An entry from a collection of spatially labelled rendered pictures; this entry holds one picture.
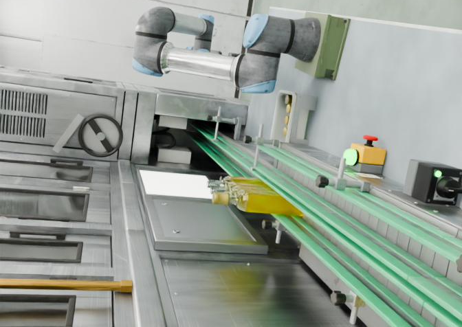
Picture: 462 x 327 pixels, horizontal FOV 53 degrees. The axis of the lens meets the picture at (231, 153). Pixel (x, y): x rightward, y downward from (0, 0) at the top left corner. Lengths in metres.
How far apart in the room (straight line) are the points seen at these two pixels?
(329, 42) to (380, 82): 0.29
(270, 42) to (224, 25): 3.74
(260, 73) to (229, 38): 3.75
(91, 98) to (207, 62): 0.92
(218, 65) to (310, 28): 0.33
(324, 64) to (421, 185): 0.68
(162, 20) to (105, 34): 3.42
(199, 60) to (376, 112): 0.63
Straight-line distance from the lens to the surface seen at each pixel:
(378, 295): 1.03
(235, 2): 5.37
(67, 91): 2.43
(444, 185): 1.05
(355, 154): 1.30
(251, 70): 1.59
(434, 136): 1.19
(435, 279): 0.92
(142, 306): 1.02
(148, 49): 1.72
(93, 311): 1.07
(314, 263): 1.38
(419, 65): 1.28
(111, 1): 5.18
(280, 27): 1.59
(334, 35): 1.62
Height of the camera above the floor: 1.50
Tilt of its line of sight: 16 degrees down
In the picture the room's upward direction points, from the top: 84 degrees counter-clockwise
